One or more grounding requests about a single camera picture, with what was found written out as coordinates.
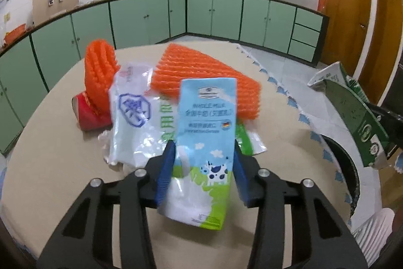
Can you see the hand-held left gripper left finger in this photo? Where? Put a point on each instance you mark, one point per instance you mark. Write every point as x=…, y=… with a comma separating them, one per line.
x=165, y=173

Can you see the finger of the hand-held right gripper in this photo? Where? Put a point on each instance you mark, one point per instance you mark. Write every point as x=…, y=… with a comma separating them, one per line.
x=388, y=117

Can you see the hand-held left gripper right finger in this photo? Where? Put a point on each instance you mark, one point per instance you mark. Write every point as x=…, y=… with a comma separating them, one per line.
x=241, y=176

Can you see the green white milk carton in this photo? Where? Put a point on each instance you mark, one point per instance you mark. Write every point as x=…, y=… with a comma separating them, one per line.
x=346, y=105

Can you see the blue white milk carton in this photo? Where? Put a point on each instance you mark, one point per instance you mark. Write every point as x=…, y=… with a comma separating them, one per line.
x=204, y=130

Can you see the black trash bin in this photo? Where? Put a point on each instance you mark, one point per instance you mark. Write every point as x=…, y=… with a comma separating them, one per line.
x=346, y=168

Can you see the white plastic bag blue print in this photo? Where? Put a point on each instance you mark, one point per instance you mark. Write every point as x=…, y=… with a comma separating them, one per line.
x=132, y=117

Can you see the wooden door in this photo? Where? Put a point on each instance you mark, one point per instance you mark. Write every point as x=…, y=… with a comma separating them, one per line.
x=388, y=35
x=346, y=4

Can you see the white blue scalloped tablecloth edge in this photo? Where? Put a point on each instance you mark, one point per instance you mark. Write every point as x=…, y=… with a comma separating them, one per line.
x=303, y=119

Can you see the red paper cup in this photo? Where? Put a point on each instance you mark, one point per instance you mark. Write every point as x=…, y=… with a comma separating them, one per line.
x=91, y=121

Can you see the white pleated fabric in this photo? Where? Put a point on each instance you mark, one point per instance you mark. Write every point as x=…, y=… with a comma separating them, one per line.
x=374, y=225

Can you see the large orange foam net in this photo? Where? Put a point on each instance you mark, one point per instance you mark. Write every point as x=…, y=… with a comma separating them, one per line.
x=201, y=64

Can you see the small orange foam net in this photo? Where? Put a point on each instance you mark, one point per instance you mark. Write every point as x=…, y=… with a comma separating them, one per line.
x=99, y=73

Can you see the red fire extinguisher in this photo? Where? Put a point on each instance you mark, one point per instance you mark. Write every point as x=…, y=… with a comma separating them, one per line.
x=321, y=2

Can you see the green base cabinets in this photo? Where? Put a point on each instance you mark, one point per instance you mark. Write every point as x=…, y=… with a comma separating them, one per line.
x=141, y=20

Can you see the cardboard sheet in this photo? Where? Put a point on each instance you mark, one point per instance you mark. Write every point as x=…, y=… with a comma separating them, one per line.
x=41, y=10

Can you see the orange basin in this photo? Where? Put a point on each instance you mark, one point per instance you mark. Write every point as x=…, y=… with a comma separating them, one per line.
x=15, y=32

